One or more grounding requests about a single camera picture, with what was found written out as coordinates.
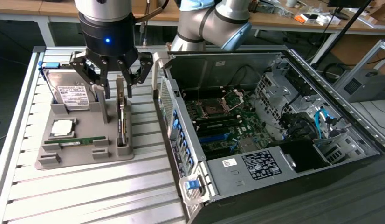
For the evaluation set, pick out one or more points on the blue case latch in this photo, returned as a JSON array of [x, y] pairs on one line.
[[192, 185]]

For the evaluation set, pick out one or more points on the grey plastic parts rack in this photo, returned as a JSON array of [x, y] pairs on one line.
[[87, 126]]

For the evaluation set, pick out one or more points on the black monitor with stand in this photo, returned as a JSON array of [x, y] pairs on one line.
[[342, 14]]

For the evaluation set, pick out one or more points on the graphics card with metal bracket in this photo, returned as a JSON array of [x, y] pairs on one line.
[[122, 116]]

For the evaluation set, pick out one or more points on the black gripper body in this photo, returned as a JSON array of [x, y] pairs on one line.
[[108, 35]]

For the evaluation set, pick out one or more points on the small orange box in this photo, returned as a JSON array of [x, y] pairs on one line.
[[302, 18]]

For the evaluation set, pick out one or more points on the silver slotted disk bay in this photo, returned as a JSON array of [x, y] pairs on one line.
[[335, 149]]

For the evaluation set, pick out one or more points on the black slanted tripod pole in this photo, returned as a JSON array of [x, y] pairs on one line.
[[346, 28]]

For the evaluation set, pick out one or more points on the brown cardboard box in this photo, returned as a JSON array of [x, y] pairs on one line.
[[146, 4]]

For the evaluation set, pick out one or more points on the grey power supply unit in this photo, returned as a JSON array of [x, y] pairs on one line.
[[236, 177]]

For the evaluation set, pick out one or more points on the white cup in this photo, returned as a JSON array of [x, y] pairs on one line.
[[292, 2]]

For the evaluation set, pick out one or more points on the metal socket cover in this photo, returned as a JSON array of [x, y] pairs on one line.
[[234, 98]]

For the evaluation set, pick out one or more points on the flat white box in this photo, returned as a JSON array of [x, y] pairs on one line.
[[334, 21]]

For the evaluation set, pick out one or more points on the silver perforated disk bay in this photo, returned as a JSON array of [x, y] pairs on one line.
[[283, 89]]

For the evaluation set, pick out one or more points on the grey computer tower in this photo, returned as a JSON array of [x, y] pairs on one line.
[[372, 88]]

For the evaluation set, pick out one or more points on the cluttered wooden desk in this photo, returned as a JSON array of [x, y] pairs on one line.
[[367, 27]]

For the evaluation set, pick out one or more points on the silver CPU chip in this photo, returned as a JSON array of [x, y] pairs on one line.
[[62, 128]]

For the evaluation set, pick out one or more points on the green RAM stick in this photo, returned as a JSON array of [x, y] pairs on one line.
[[83, 140]]

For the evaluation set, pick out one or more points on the open black PC case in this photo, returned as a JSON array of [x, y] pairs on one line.
[[304, 186]]

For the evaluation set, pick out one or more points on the silver hard disk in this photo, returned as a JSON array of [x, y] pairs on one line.
[[68, 79]]

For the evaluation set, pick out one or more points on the blue disk carrier bracket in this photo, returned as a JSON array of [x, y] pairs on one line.
[[52, 65]]

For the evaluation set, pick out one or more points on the CPU socket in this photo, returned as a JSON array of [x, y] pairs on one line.
[[212, 108]]

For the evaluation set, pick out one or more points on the wooden desk with grey frame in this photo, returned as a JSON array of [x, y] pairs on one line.
[[24, 9]]

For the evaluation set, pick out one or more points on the green motherboard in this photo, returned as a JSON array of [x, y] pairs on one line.
[[258, 126]]

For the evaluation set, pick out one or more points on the blue expansion slot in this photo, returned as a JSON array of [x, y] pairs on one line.
[[214, 138]]

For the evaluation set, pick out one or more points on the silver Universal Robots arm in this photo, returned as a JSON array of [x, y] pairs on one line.
[[192, 25]]

